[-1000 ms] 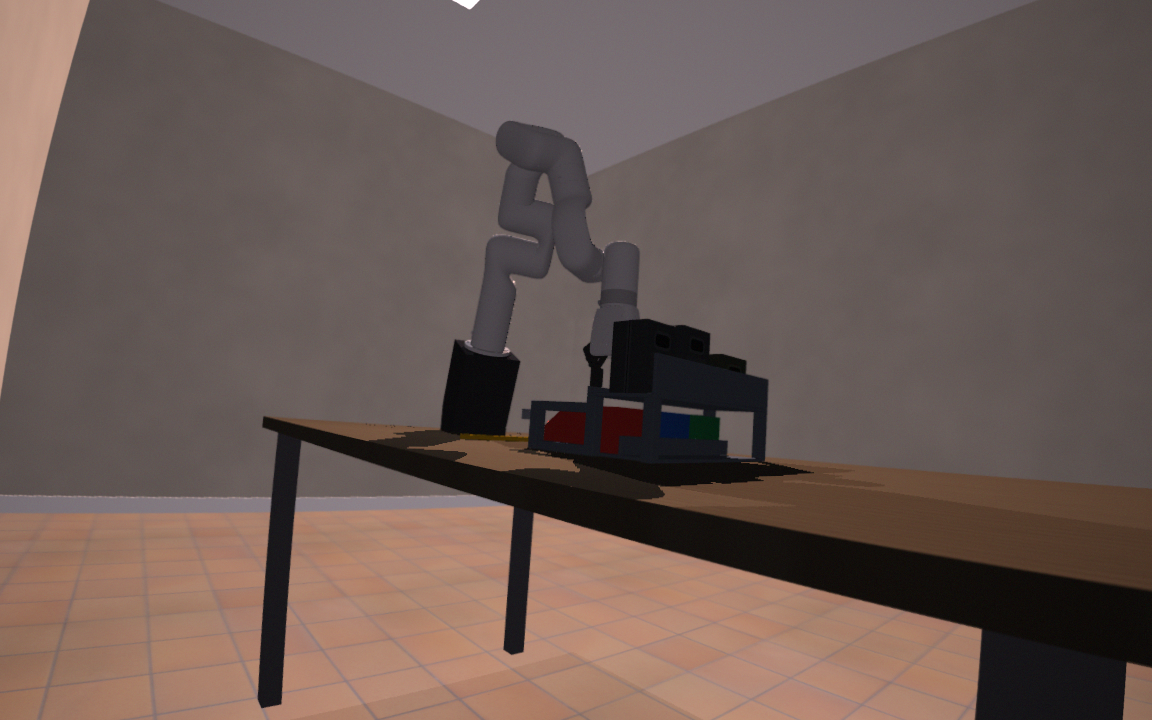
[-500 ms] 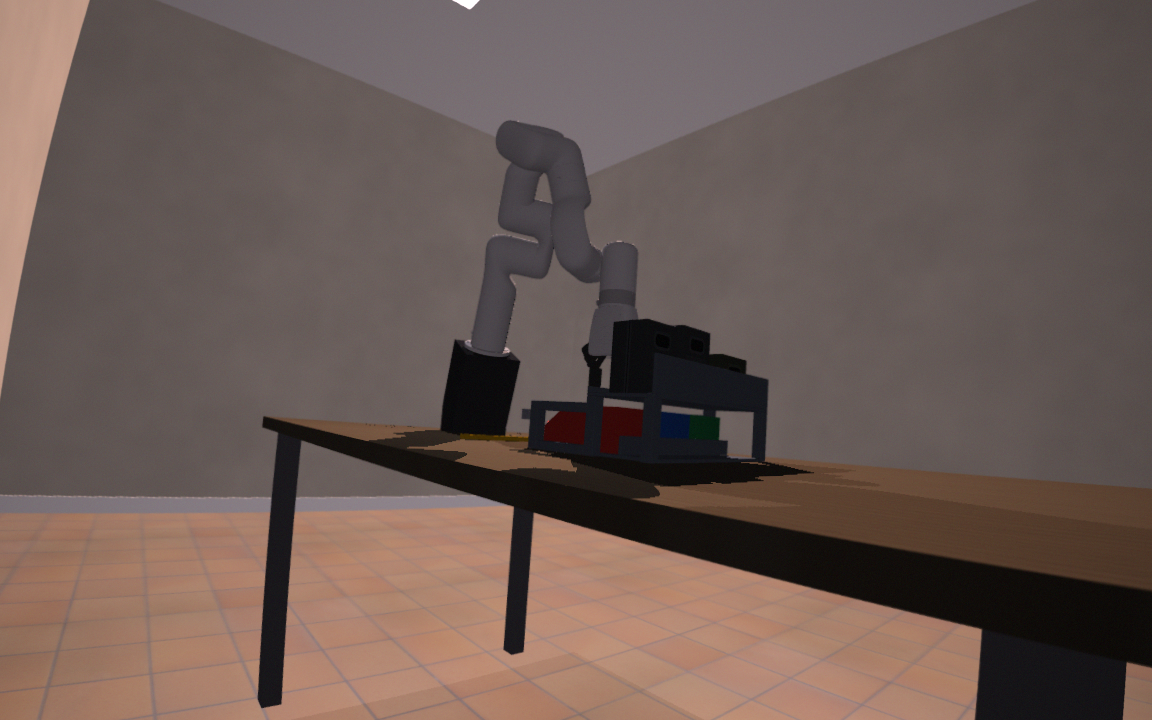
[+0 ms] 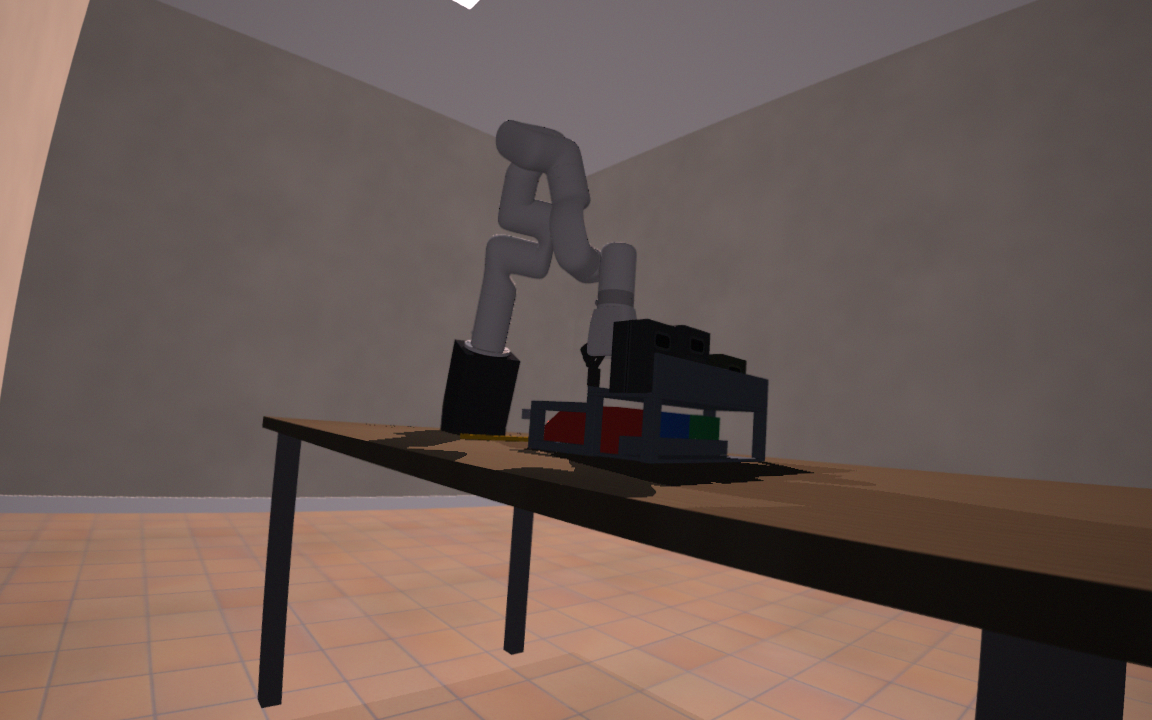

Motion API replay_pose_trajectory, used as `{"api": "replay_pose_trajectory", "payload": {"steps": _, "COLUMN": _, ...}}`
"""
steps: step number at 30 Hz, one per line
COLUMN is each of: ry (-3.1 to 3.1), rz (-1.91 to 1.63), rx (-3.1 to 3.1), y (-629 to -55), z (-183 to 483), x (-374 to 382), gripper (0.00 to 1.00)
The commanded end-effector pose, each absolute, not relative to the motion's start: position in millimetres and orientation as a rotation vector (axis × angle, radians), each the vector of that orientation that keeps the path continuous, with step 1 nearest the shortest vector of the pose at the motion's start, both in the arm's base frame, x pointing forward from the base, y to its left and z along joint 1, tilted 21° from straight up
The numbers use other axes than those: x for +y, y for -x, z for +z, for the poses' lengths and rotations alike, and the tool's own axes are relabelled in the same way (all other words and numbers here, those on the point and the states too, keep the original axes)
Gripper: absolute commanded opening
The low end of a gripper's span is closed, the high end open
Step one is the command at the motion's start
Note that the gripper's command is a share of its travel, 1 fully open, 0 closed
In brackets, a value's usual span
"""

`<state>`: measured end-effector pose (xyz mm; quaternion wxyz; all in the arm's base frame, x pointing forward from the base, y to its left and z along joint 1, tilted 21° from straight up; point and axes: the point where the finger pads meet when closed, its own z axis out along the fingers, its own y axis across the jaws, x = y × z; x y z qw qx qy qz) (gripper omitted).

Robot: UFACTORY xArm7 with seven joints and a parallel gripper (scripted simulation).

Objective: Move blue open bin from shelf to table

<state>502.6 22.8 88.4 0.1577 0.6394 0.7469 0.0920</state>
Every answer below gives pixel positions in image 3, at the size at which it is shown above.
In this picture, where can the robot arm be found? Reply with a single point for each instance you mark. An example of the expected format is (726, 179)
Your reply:
(536, 150)

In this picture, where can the blue bin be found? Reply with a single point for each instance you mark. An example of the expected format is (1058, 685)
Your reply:
(675, 425)

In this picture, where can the dark grey metal shelf rack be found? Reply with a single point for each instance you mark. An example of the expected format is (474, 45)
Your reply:
(673, 378)

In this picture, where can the olive green case with orange latches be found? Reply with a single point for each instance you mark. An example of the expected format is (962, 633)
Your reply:
(727, 362)

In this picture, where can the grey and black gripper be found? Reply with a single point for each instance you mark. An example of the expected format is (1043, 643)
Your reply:
(601, 335)

